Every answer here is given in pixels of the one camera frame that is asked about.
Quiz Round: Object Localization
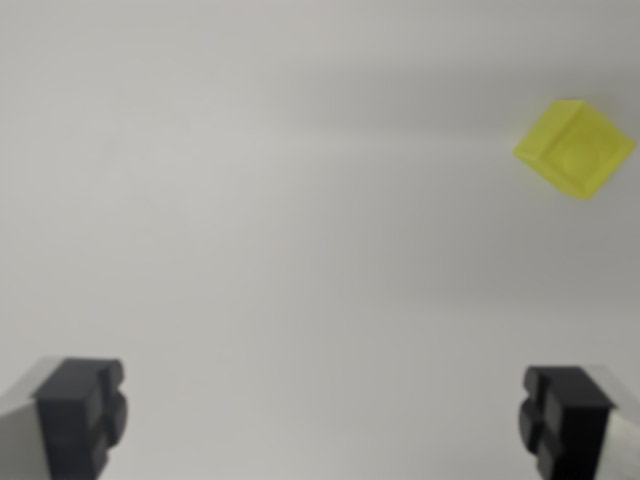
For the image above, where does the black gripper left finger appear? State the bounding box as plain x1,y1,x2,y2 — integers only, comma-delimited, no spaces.
0,355,129,480

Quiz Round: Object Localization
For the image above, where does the yellow cube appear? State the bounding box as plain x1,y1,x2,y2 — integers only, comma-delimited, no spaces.
512,98,637,203

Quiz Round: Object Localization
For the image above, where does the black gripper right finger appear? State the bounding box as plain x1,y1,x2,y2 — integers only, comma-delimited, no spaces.
517,364,640,480

